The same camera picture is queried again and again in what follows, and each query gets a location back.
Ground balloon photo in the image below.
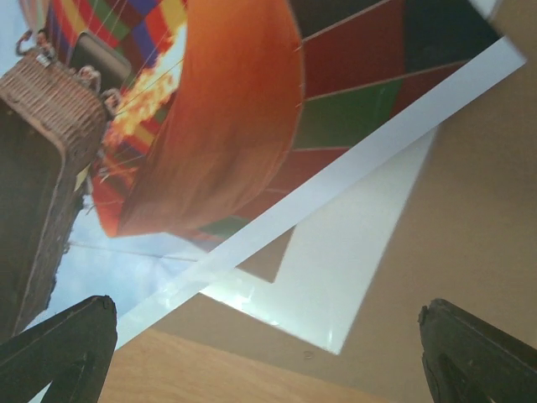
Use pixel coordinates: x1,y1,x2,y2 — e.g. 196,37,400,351
1,1,524,338

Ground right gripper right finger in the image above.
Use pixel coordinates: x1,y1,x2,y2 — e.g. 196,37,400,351
418,298,536,403

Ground white paper mat border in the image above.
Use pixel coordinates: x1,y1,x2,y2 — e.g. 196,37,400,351
201,130,436,353

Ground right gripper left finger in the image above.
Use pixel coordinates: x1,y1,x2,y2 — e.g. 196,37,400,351
1,296,117,402

